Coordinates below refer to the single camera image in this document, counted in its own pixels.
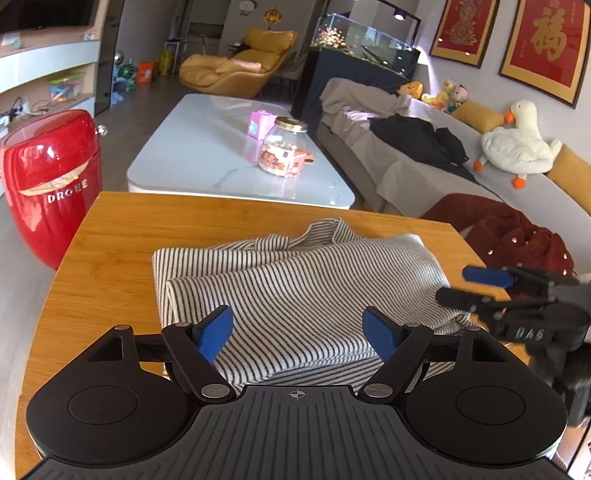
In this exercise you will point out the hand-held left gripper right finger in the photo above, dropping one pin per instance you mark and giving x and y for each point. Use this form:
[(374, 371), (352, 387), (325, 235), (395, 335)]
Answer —
[(381, 332)]

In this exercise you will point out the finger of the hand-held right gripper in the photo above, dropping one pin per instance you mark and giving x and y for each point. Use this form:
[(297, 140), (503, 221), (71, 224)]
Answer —
[(457, 297), (485, 276)]

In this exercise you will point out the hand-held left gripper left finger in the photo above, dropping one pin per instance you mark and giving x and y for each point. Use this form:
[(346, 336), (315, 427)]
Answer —
[(214, 330)]

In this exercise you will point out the black-and-white striped shirt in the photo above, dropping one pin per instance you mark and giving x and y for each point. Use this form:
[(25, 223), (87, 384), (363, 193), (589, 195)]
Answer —
[(300, 286)]

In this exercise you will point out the dark red fleece coat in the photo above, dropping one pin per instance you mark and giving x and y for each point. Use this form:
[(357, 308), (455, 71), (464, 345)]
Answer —
[(498, 230)]

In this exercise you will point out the grey sofa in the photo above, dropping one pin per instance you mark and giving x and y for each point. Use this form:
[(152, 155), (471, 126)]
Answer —
[(406, 180)]

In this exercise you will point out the white goose plush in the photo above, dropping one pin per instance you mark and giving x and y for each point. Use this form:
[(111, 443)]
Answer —
[(517, 147)]

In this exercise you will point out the yellow cushion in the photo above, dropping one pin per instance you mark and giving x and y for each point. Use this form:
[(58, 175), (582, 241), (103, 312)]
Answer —
[(478, 117), (572, 170)]

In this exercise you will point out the black jacket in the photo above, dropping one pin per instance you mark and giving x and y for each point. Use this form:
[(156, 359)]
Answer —
[(415, 138)]

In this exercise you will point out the white marble coffee table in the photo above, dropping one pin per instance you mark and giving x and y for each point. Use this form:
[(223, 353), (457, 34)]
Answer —
[(198, 152)]

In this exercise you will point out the small doll plush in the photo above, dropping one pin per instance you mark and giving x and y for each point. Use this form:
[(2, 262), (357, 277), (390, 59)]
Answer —
[(457, 94)]

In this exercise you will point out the small yellow duck plush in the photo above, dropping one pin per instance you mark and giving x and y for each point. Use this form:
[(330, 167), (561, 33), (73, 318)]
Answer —
[(434, 99)]

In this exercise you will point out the clear snack jar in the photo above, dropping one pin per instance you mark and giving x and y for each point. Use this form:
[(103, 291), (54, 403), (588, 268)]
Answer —
[(279, 152)]

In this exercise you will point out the orange snack packet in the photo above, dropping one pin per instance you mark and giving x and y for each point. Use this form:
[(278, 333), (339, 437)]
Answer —
[(307, 157)]

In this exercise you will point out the large yellow duck plush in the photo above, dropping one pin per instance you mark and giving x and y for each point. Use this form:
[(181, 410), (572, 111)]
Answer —
[(411, 90)]

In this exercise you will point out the pink box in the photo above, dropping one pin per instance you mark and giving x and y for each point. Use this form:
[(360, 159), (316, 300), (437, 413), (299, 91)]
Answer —
[(258, 124)]

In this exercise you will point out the beige blanket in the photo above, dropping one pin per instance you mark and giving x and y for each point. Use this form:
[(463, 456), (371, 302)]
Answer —
[(351, 101)]

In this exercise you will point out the red barrel-shaped container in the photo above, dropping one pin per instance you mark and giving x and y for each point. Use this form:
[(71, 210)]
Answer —
[(46, 175)]

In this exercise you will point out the black fish tank stand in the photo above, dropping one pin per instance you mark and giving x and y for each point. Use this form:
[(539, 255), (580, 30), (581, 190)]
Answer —
[(337, 74)]

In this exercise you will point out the yellow lounge chair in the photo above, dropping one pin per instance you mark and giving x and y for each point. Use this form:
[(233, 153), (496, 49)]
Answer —
[(240, 69)]

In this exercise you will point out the glass fish tank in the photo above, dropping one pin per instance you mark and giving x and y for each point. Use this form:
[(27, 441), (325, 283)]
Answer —
[(364, 41)]

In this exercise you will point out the orange carton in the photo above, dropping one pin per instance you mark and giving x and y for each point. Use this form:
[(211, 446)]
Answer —
[(147, 73)]

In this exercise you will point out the green watermelon ball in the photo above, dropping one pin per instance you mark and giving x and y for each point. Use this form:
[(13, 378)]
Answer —
[(127, 74)]

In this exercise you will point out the yellow plastic jug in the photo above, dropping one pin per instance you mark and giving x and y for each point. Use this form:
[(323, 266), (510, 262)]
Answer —
[(166, 62)]

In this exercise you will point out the black aquarium lamp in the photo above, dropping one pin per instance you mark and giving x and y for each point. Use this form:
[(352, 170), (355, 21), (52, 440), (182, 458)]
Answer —
[(400, 14)]

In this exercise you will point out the clear box with green lid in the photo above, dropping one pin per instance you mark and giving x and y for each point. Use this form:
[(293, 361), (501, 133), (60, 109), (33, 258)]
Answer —
[(67, 85)]

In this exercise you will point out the chrome-headed toy figure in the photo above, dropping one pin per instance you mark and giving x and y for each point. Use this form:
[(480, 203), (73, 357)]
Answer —
[(119, 57)]

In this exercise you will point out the orange hanging ornament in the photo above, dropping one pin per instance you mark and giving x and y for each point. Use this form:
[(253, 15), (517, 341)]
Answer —
[(272, 15)]

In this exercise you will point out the white and wood television cabinet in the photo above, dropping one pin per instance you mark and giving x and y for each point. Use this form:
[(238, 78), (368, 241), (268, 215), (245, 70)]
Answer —
[(41, 60)]

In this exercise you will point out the black flat-screen television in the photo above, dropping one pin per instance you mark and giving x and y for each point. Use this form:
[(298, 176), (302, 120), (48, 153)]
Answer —
[(37, 14)]

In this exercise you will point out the red framed wall picture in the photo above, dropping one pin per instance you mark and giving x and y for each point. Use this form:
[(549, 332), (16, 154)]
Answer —
[(549, 46), (464, 30)]

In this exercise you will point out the panda wall clock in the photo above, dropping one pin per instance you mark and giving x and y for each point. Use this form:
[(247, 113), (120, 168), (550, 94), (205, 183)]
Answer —
[(247, 5)]

